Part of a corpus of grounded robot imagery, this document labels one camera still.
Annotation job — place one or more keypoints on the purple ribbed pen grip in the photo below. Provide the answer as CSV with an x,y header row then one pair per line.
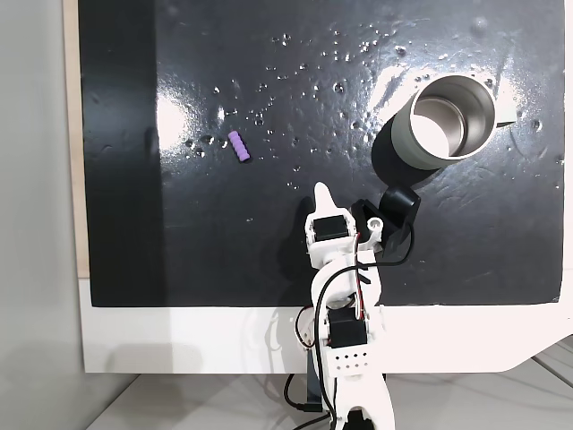
x,y
238,146

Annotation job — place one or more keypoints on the stainless steel cup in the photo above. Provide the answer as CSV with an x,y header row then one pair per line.
x,y
416,143

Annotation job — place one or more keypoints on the black glossy table mat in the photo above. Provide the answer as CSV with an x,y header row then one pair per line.
x,y
268,251

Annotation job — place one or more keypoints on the black base clamp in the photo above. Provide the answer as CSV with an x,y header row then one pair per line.
x,y
313,376

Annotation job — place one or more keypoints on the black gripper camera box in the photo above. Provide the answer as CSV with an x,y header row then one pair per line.
x,y
398,208

